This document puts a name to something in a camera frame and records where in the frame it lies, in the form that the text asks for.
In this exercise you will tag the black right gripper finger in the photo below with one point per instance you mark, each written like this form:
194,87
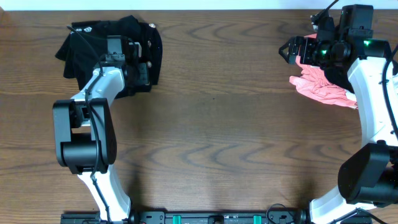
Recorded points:
285,56
285,46

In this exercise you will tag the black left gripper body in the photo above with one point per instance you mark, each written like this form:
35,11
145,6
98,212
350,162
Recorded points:
137,75

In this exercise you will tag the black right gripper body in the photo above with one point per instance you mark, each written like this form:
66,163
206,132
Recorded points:
311,50

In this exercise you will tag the black polo shirt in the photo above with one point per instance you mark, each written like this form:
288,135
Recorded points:
91,37

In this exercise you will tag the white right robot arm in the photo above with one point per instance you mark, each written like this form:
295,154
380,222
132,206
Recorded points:
365,65

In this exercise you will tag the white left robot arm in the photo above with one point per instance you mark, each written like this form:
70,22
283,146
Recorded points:
85,139

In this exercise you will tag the coral pink garment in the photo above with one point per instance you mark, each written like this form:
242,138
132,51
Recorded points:
313,84

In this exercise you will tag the black crumpled garment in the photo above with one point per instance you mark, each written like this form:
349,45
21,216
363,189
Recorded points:
337,77

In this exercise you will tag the black velvet buttoned garment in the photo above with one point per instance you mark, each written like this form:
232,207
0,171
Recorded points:
147,50

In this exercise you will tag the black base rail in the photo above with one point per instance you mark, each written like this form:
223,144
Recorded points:
274,214

